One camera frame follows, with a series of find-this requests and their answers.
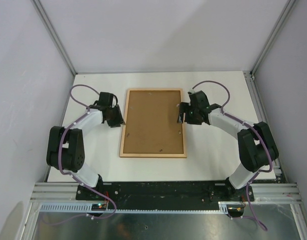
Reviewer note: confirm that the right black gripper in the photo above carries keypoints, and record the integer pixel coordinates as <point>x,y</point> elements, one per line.
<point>183,107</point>

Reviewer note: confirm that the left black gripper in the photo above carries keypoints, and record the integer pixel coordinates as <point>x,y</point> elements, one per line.
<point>119,120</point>

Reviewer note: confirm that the brown frame backing board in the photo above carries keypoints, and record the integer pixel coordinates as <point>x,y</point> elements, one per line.
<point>153,122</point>

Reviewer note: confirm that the wooden picture frame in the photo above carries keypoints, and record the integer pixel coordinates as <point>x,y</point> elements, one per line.
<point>122,155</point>

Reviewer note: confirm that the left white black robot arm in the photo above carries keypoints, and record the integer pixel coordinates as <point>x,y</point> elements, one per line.
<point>66,150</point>

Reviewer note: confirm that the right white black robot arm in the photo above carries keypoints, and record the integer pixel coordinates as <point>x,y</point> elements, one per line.
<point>256,145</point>

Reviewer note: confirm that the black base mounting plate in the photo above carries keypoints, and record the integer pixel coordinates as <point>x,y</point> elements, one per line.
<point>172,195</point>

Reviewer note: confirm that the aluminium front rail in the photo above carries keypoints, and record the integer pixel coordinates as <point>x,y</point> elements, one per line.
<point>264,193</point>

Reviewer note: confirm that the grey slotted cable duct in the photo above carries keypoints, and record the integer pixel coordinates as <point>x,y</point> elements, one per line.
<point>83,208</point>

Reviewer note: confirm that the left aluminium corner post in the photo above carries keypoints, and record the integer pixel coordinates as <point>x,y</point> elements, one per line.
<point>45,19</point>

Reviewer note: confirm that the aluminium corner post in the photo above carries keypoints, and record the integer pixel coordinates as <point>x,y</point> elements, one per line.
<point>45,19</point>
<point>277,28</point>

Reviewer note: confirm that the right aluminium corner post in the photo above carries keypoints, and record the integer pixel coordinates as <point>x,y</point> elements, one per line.
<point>277,28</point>

